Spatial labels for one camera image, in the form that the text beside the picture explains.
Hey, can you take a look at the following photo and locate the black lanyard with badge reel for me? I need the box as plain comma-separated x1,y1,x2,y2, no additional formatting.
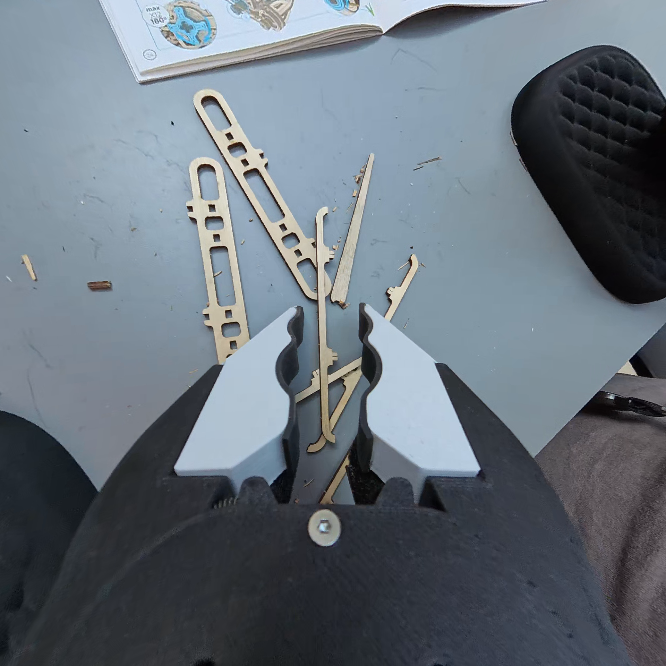
598,390,666,417

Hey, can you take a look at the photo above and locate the instruction booklet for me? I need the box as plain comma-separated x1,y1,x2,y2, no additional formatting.
99,0,547,84

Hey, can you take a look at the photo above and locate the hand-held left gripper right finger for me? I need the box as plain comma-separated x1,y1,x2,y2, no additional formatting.
356,303,479,503

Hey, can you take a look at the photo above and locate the slotted wooden strip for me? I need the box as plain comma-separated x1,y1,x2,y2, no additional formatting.
187,157,250,365
194,89,334,301

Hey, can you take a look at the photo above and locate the tapered wooden sliver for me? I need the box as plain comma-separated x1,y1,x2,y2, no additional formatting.
331,153,375,305

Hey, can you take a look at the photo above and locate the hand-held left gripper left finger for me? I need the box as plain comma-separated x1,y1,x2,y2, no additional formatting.
174,306,305,492

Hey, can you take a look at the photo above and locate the thin hooked wooden piece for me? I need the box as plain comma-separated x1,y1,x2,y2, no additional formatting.
294,356,362,404
307,206,338,453
320,254,419,505

